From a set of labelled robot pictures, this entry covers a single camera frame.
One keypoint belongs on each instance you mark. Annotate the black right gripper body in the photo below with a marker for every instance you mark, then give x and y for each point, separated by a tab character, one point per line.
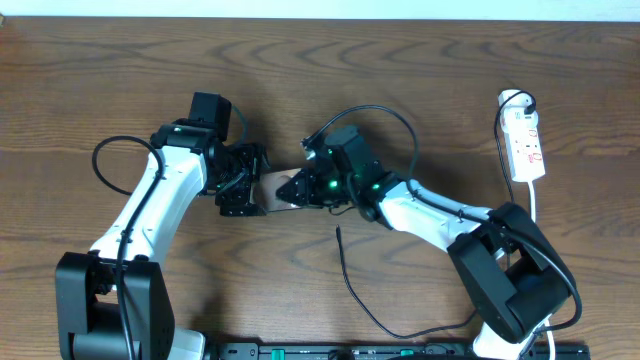
331	187

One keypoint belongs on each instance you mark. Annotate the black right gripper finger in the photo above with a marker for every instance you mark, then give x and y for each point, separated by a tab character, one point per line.
294	192
302	174

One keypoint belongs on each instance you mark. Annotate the white power strip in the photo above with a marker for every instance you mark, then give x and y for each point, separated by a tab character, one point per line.
519	123

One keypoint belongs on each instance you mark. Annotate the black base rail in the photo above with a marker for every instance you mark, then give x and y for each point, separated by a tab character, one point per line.
252	351

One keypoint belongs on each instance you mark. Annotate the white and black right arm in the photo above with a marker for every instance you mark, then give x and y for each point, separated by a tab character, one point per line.
513	276

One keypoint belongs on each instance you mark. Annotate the silver Galaxy smartphone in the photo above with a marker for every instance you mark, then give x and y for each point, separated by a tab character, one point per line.
264	192

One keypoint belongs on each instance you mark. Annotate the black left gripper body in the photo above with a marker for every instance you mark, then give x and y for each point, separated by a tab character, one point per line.
244	163

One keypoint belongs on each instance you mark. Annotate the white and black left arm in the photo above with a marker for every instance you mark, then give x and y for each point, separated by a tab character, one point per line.
112	301

